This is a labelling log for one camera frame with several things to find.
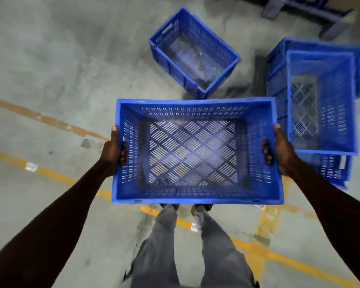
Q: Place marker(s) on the person's right hand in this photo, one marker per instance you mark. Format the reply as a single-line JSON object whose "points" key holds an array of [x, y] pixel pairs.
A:
{"points": [[285, 155]]}

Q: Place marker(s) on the person's left foot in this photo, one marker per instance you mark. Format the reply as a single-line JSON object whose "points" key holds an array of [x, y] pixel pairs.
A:
{"points": [[175, 206]]}

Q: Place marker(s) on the grey trousers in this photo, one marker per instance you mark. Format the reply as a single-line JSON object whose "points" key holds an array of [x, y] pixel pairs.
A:
{"points": [[162, 251]]}

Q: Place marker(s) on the blue perforated plastic crate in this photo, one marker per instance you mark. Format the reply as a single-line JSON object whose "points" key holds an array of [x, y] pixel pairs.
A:
{"points": [[195, 194]]}

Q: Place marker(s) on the person's left forearm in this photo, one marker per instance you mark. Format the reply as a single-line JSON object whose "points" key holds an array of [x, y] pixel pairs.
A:
{"points": [[51, 227]]}

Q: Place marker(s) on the blue crate with white label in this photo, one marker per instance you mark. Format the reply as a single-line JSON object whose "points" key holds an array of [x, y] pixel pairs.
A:
{"points": [[276, 77]]}

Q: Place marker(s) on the person's right forearm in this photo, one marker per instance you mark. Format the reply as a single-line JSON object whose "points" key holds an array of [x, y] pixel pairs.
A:
{"points": [[336, 215]]}

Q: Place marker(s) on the person's left hand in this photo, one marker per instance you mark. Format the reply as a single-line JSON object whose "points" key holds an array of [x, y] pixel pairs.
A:
{"points": [[109, 155]]}

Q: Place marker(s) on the person's left thumb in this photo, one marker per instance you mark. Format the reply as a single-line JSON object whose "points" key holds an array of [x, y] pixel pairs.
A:
{"points": [[115, 137]]}

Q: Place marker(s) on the tilted blue plastic crate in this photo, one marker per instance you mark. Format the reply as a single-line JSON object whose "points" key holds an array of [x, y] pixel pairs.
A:
{"points": [[333, 68]]}

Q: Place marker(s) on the clear plastic sheet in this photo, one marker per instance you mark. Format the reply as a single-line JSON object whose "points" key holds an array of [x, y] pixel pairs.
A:
{"points": [[192, 61]]}

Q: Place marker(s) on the white paper label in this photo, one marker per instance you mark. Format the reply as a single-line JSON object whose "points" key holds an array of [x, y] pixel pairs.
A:
{"points": [[31, 167], [193, 227]]}

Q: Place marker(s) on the person's right thumb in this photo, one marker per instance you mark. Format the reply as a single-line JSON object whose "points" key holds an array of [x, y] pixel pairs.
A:
{"points": [[278, 135]]}

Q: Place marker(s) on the person's right foot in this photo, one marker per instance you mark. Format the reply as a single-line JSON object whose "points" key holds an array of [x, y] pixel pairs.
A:
{"points": [[208, 206]]}

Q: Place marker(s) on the dark blue pallet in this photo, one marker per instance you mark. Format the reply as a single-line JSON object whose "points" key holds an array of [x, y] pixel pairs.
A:
{"points": [[303, 8]]}

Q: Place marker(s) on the person's foot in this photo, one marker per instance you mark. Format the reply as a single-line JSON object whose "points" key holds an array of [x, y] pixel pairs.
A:
{"points": [[175, 206], [208, 206]]}

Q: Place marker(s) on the blue crate with plastic sheet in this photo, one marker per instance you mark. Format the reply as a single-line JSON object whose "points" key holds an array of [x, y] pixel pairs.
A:
{"points": [[180, 20]]}

